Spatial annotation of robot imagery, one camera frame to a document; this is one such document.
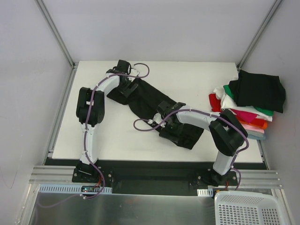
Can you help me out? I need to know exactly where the black folded t-shirt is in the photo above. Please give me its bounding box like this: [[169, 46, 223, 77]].
[[228, 70, 286, 113]]

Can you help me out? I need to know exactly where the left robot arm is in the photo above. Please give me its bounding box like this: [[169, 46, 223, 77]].
[[75, 60, 137, 182]]

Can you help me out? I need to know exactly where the magenta t-shirt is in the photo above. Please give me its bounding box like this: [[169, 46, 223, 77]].
[[231, 109, 257, 123]]

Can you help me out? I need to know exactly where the left aluminium frame post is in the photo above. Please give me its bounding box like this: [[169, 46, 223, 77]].
[[35, 0, 76, 69]]

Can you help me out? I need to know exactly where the right aluminium frame post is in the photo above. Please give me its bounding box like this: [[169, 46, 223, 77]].
[[236, 0, 284, 71]]

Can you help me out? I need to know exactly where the aluminium front rail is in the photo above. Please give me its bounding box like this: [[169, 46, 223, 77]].
[[29, 165, 283, 189]]

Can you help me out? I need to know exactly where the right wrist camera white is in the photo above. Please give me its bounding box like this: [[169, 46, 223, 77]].
[[147, 113, 163, 127]]

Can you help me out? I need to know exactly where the right slotted cable duct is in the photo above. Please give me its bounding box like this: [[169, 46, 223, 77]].
[[197, 188, 213, 197]]

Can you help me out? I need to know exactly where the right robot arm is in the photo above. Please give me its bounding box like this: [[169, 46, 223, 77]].
[[153, 101, 248, 187]]

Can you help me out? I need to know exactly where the grey t-shirt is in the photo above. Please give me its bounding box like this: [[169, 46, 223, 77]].
[[246, 130, 262, 136]]

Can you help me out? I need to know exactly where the white t-shirt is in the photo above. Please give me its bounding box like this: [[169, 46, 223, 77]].
[[213, 86, 273, 122]]

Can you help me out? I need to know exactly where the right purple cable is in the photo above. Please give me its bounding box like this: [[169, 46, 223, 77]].
[[133, 108, 249, 192]]

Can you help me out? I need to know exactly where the slotted cable duct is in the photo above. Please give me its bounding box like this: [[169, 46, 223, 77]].
[[197, 188, 213, 197], [39, 184, 102, 195]]

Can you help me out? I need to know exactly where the pink t-shirt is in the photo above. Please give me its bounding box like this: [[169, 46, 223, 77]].
[[242, 124, 265, 134]]

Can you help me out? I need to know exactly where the red t-shirt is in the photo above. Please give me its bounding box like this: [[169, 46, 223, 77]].
[[209, 93, 263, 120]]

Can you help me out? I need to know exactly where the orange t-shirt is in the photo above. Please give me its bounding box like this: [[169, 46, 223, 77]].
[[239, 119, 268, 130]]

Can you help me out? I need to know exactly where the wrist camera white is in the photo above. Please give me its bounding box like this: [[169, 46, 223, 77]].
[[147, 113, 163, 127], [130, 66, 141, 77]]

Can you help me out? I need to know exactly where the white plastic basket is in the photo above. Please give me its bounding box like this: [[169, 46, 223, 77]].
[[214, 191, 285, 225]]

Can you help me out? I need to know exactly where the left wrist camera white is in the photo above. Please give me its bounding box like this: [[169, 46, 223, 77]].
[[130, 66, 141, 77]]

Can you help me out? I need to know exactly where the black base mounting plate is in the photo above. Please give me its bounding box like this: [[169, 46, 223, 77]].
[[45, 158, 266, 196]]

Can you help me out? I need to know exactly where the aluminium frame post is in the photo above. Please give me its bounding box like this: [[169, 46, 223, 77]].
[[35, 0, 76, 69], [236, 0, 284, 71]]

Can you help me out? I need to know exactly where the left slotted cable duct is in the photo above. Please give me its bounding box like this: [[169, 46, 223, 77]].
[[39, 184, 102, 195]]

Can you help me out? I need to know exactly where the black printed t-shirt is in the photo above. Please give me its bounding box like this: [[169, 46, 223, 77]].
[[107, 79, 204, 150]]

